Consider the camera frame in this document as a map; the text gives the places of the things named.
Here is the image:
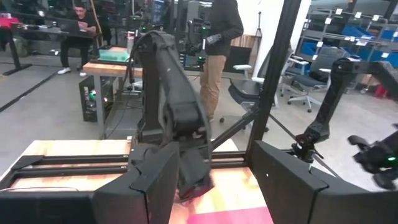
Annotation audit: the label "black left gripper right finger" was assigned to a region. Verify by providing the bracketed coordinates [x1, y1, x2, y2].
[251, 139, 398, 224]

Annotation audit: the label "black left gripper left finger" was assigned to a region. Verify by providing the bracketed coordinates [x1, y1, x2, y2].
[92, 141, 180, 224]

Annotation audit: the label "black jointed mount arm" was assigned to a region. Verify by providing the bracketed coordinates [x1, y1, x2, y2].
[291, 57, 398, 164]

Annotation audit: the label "black office chair white armrests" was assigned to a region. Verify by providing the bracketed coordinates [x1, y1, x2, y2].
[219, 46, 280, 133]

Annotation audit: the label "pink plastic bin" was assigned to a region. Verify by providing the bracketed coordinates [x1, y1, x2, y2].
[186, 207, 274, 224]

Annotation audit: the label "black device with green light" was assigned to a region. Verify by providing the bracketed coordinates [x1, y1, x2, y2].
[347, 123, 398, 192]

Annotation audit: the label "black computer tower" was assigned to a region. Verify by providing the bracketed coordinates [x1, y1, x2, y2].
[78, 75, 108, 123]

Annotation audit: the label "wooden workbench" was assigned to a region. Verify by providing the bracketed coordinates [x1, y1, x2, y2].
[81, 45, 144, 139]

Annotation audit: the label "green tray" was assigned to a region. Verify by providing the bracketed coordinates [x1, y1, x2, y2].
[98, 48, 130, 63]

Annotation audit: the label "person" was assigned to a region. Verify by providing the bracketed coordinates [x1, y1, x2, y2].
[198, 0, 245, 123]
[57, 2, 98, 78]

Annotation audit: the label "small red container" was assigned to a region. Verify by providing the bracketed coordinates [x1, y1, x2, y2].
[374, 84, 388, 98]

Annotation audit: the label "black tripod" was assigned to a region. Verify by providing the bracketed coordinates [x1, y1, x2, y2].
[255, 11, 264, 39]

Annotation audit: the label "metal shelving with blue bins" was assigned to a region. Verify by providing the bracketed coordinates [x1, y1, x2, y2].
[297, 2, 398, 68]

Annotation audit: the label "dark laptop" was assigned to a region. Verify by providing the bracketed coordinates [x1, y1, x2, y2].
[58, 19, 83, 36]

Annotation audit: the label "black desk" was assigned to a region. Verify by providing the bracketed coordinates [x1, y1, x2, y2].
[0, 12, 103, 77]

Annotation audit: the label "red item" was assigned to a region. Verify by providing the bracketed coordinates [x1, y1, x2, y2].
[0, 16, 21, 29]

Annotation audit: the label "black aluminium table frame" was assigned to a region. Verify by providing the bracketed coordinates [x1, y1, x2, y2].
[0, 0, 343, 192]

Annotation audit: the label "grey office chair white frame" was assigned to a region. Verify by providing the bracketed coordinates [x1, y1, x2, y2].
[279, 45, 351, 113]

